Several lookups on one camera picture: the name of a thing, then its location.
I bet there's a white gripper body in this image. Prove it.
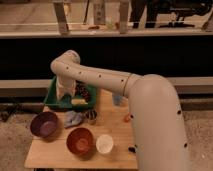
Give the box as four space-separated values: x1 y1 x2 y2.
56 77 76 100

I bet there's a green yellow sponge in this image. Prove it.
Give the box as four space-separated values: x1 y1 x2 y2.
60 95 72 108

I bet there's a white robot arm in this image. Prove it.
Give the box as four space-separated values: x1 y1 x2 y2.
51 50 190 171

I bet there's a purple bowl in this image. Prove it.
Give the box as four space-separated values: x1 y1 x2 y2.
30 111 58 138

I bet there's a red-brown bowl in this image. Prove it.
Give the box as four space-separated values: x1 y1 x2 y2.
66 127 94 156

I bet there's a dark grape bunch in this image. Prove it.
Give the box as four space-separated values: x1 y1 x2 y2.
75 83 91 102

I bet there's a green plastic tray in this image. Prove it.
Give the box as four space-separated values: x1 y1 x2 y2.
44 76 97 110

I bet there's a yellow banana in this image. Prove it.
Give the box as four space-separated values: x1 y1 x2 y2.
71 99 88 105

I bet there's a grey crumpled cloth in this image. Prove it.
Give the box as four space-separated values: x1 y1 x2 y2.
64 111 84 128

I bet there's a small metal cup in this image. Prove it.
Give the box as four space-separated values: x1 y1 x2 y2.
86 110 97 125

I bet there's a blue cup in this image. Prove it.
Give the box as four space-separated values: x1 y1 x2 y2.
112 93 123 106

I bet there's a white cup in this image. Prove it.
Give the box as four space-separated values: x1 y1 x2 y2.
96 134 114 155

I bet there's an orange carrot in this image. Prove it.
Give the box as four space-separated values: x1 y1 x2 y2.
124 114 131 122

